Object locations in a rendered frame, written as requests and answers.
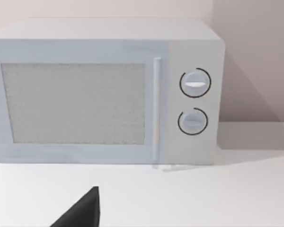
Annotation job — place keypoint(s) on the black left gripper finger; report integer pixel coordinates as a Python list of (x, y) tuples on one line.
[(85, 210)]

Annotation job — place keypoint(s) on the pale microwave oven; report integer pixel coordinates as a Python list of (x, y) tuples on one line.
[(191, 146)]

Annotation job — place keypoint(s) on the small round microwave knob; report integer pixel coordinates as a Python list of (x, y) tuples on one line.
[(192, 121)]

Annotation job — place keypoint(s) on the pale microwave door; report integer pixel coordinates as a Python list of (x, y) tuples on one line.
[(73, 49)]

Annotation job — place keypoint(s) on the large round microwave knob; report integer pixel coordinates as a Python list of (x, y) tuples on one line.
[(195, 82)]

